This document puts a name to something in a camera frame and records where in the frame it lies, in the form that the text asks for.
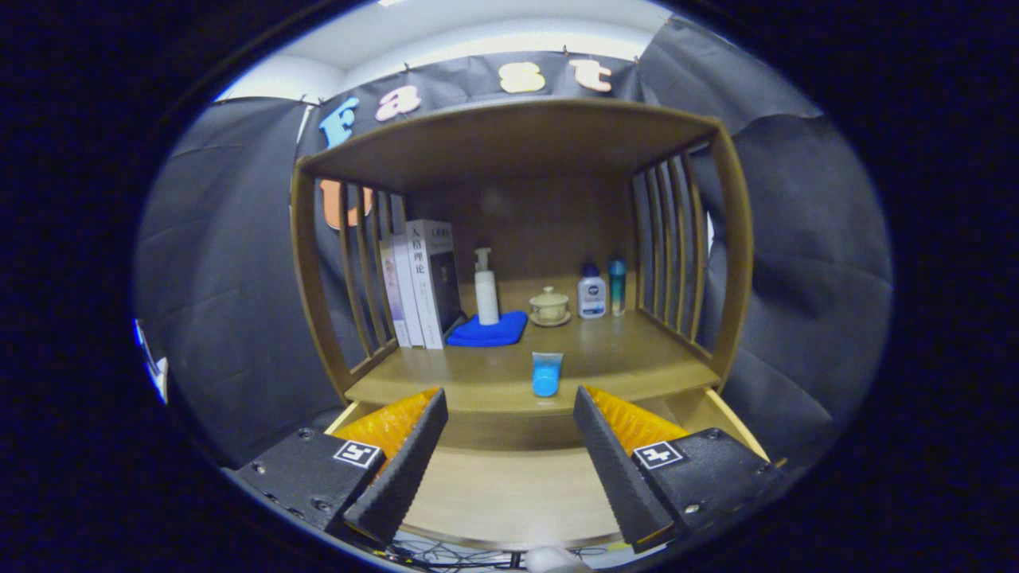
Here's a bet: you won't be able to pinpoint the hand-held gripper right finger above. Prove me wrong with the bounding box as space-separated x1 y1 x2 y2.
573 385 785 554

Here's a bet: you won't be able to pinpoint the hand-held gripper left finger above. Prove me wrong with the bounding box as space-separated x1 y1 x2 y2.
231 388 449 548

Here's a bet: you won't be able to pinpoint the wooden drawer with black knob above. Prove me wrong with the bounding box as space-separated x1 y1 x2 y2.
322 388 771 552

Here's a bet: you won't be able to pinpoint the blue squeeze tube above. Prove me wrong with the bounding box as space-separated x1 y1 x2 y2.
532 351 564 398

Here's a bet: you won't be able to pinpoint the wooden countertop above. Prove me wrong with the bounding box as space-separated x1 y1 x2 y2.
344 275 721 416

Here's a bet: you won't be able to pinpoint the wooden cabinet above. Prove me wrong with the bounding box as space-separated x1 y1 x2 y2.
289 97 754 450

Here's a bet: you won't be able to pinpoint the folded blue cloth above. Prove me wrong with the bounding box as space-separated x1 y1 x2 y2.
446 310 529 348

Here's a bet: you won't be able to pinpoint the thin purple white book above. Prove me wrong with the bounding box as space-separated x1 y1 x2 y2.
379 237 412 349

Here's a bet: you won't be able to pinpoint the white lotion bottle blue cap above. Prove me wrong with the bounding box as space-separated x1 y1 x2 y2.
578 262 607 320

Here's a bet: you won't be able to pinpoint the beige ceramic lidded cup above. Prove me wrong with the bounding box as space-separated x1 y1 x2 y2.
529 286 572 328

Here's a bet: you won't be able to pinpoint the white pump bottle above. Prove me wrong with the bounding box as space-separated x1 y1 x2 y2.
474 248 501 326

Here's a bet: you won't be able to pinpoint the thick dark book white spine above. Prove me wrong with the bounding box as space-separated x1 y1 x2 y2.
405 220 463 350

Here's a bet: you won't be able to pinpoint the black backdrop cloth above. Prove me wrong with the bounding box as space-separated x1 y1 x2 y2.
134 16 892 470

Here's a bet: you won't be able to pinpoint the black floor cables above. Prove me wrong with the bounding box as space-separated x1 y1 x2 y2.
390 533 622 572

